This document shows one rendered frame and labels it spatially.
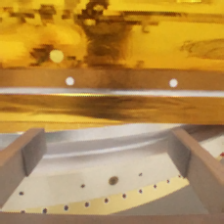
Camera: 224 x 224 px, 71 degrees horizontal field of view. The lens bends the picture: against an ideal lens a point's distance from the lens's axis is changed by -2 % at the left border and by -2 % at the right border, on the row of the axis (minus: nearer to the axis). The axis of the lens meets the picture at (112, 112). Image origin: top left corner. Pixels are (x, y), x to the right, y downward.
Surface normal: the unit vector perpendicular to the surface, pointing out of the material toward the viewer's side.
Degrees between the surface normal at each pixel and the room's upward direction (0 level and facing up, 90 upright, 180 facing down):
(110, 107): 90
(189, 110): 90
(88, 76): 91
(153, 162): 90
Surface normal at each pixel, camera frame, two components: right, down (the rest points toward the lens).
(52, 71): 0.01, 0.29
